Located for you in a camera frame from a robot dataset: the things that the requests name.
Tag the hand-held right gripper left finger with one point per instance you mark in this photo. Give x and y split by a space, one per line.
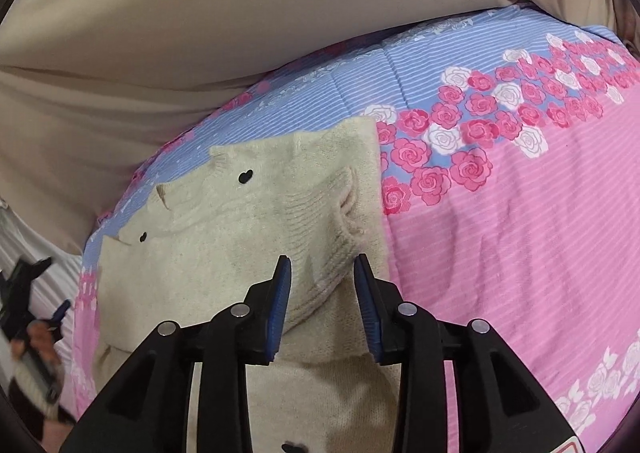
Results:
281 300

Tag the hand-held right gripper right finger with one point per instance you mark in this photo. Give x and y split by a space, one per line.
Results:
364 300

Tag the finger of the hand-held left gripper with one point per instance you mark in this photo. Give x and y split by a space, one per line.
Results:
61 311

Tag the cream knit sweater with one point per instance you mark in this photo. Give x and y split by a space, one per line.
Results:
280 213

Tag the person's left hand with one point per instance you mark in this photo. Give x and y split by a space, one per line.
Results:
40 340

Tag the floral pink blue bedsheet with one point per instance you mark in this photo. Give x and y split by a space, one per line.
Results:
500 213

